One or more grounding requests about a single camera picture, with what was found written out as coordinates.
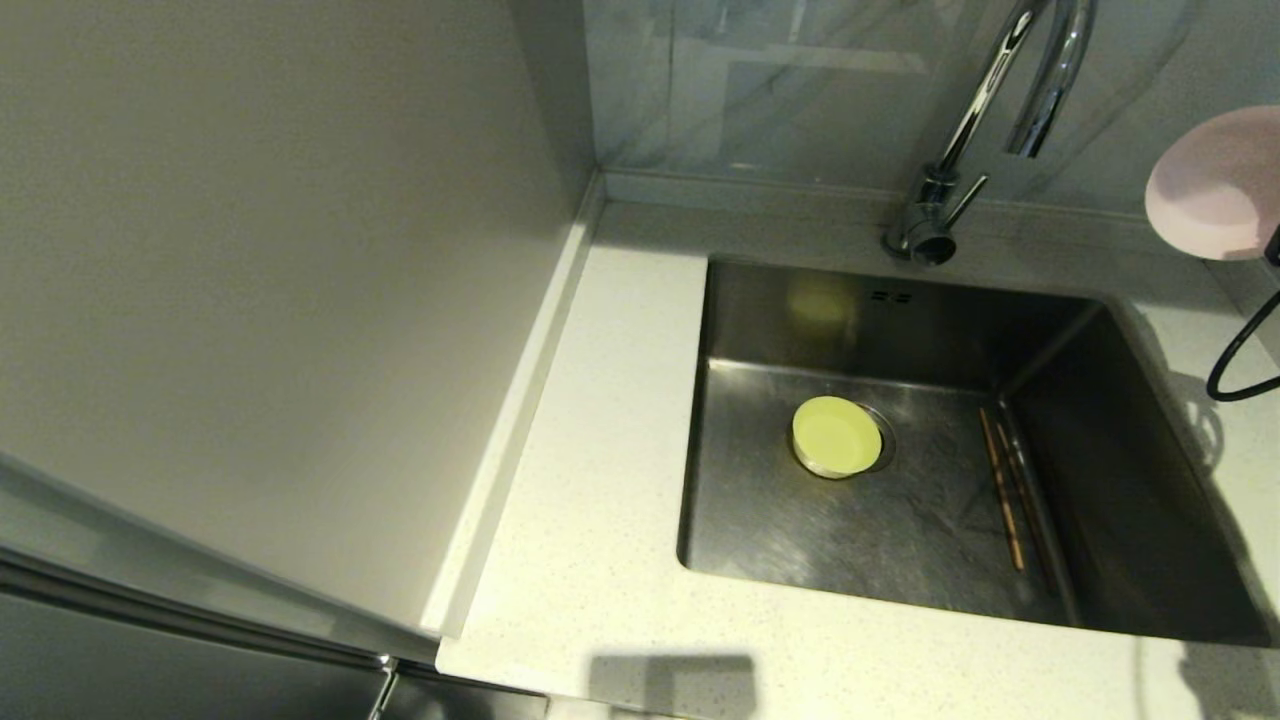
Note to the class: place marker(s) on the stainless steel sink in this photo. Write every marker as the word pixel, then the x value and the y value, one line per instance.
pixel 800 540

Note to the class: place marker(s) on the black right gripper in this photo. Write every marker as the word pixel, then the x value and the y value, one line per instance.
pixel 1274 245

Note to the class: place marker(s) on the wooden chopstick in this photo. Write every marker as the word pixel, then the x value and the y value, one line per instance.
pixel 1003 490
pixel 1030 515

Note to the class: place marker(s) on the chrome gooseneck faucet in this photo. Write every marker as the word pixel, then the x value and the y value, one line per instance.
pixel 930 220

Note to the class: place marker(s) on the yellow plastic bowl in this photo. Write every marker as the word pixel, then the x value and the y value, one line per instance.
pixel 837 437

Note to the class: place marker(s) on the grey tall cabinet door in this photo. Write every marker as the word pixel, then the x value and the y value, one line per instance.
pixel 150 670

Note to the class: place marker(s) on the pink plastic bowl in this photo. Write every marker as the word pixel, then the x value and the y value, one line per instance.
pixel 1210 185

